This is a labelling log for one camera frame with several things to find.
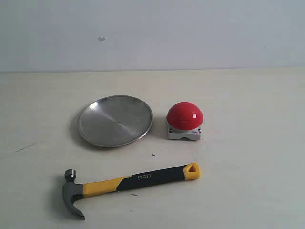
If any yellow black claw hammer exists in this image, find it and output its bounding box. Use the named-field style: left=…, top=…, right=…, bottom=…
left=62, top=163, right=202, bottom=220

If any red dome push button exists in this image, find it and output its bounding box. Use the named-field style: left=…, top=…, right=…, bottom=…
left=166, top=102, right=204, bottom=141

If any round stainless steel plate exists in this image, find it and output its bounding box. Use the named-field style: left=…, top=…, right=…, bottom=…
left=78, top=95, right=153, bottom=148

